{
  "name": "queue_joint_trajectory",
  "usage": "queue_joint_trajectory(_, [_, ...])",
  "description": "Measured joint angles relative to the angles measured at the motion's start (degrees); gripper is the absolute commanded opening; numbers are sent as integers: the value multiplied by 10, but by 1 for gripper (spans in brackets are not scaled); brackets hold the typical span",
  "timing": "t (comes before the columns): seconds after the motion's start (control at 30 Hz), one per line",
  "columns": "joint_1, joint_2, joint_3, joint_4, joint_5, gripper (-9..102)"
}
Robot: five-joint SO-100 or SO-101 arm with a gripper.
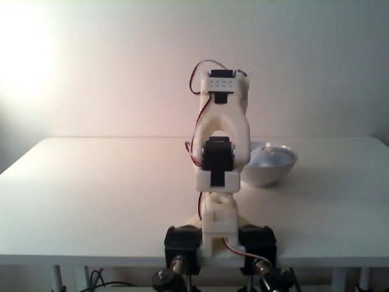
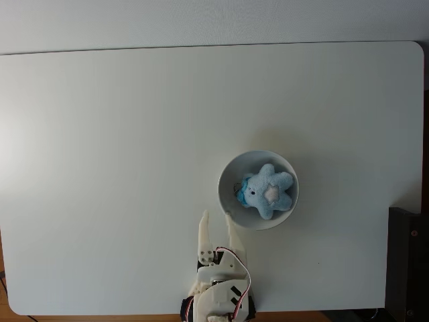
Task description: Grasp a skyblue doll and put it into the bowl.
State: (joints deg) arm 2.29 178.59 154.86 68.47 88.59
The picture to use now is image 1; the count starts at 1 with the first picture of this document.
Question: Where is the black camera stand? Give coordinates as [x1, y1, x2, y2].
[258, 267, 303, 292]

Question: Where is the white table leg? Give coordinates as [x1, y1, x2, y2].
[331, 267, 346, 292]
[74, 266, 86, 292]
[51, 264, 64, 292]

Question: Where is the skyblue plush doll keychain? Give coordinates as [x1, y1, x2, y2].
[251, 145, 293, 169]

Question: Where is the white ceramic bowl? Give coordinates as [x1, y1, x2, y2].
[241, 141, 299, 189]

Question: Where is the white red base cable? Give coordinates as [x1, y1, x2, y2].
[221, 237, 271, 263]

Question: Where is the black table clamp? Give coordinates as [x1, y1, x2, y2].
[164, 224, 204, 292]
[238, 224, 278, 292]

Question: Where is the black cable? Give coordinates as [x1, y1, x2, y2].
[86, 269, 135, 292]

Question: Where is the black tripod mount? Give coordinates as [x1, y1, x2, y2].
[151, 269, 187, 292]

